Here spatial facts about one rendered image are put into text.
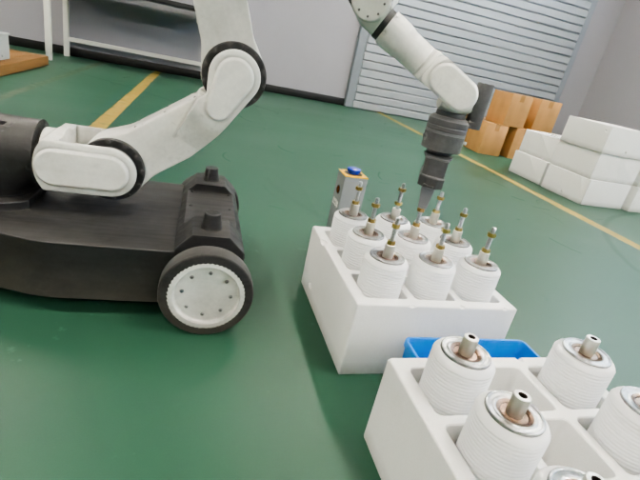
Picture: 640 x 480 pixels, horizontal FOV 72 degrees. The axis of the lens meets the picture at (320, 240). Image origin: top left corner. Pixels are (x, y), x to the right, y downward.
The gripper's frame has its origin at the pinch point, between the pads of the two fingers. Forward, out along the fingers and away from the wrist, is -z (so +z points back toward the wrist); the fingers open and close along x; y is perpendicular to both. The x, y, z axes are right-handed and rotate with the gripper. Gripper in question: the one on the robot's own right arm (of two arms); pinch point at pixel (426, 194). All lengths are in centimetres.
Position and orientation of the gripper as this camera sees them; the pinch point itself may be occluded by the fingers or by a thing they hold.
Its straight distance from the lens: 107.0
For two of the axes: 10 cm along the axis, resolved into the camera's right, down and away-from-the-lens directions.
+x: -2.5, 3.4, -9.1
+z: 2.0, -9.0, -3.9
